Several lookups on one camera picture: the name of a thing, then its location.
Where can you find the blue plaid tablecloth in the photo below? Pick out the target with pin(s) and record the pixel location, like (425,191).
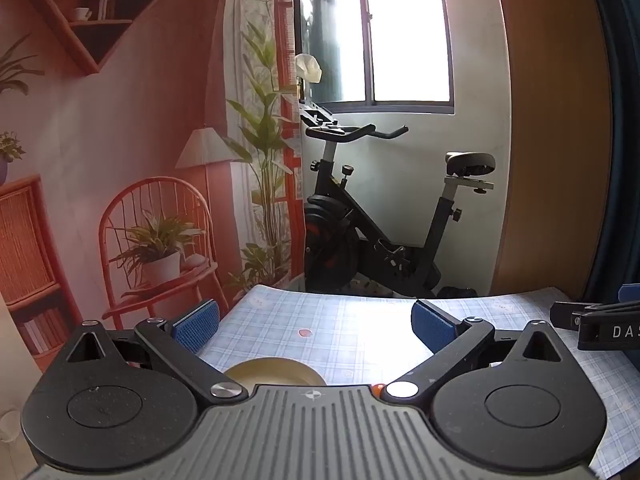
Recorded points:
(350,330)

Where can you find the room scene wall poster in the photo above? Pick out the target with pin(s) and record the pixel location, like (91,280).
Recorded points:
(150,85)

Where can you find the beige round plate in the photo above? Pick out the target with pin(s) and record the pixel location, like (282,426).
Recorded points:
(275,372)

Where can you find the window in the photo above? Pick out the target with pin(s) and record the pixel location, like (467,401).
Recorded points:
(400,35)

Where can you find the black exercise bike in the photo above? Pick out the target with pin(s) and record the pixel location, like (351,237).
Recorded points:
(330,240)

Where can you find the white plastic bag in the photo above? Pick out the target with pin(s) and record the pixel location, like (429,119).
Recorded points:
(307,67)

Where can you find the brown wooden panel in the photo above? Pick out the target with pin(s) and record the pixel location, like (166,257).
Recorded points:
(550,110)

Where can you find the orange tangerine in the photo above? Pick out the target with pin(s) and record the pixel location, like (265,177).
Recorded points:
(377,388)

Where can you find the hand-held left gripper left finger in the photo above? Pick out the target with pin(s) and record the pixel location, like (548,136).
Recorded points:
(197,327)

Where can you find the dark blue curtain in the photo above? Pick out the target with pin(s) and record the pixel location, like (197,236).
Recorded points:
(622,110)

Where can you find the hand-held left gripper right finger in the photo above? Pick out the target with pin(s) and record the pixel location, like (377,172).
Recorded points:
(432,330)

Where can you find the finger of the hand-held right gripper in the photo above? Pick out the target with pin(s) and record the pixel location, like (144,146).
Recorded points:
(565,315)
(631,294)

